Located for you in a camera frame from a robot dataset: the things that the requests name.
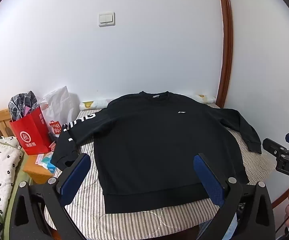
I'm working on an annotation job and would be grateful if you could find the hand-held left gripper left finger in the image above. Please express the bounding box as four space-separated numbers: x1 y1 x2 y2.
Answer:
9 153 92 240

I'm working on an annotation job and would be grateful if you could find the blue packet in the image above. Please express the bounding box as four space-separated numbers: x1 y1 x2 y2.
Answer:
41 152 57 173

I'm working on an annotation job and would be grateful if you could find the brown wooden baseboard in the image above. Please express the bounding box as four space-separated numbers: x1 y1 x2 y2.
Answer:
271 179 289 209

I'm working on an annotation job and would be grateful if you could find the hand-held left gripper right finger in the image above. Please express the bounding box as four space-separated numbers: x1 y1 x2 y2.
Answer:
193 153 276 240

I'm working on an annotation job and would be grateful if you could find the plaid cloth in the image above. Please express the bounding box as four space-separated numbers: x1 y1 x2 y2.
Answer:
8 90 40 122

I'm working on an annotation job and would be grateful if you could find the red paper bag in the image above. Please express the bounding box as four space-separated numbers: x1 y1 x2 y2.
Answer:
9 107 52 155

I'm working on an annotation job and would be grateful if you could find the black sweatshirt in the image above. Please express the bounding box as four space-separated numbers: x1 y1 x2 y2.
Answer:
51 90 262 215

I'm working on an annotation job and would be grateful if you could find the wooden nightstand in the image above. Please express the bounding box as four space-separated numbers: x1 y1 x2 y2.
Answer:
23 152 60 184

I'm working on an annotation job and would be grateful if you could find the white bag with red logo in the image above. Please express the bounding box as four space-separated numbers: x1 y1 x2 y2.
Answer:
48 120 63 140

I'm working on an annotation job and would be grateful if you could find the brown wooden door frame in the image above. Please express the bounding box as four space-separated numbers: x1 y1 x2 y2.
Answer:
216 0 235 109

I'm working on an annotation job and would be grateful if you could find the white plastic bag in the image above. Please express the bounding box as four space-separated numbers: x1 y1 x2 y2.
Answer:
40 86 80 130

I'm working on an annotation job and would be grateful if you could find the striped bed sheet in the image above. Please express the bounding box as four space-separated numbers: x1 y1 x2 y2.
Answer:
44 104 281 240

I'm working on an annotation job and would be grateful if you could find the white light switch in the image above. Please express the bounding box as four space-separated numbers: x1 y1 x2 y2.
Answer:
99 12 115 27

